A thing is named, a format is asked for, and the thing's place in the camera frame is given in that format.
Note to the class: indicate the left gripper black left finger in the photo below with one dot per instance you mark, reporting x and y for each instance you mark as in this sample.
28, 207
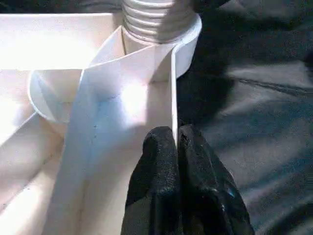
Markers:
156, 183

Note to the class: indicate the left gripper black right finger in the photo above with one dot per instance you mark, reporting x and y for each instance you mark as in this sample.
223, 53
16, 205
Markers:
207, 195

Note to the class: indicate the white plastic table top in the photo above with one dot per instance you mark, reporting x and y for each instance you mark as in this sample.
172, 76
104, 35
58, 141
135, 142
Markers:
110, 147

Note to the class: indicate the white plastic table leg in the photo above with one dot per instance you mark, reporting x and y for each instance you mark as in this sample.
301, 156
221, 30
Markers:
146, 19

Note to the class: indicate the black mat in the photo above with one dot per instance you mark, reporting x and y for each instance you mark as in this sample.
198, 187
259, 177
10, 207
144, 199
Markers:
256, 122

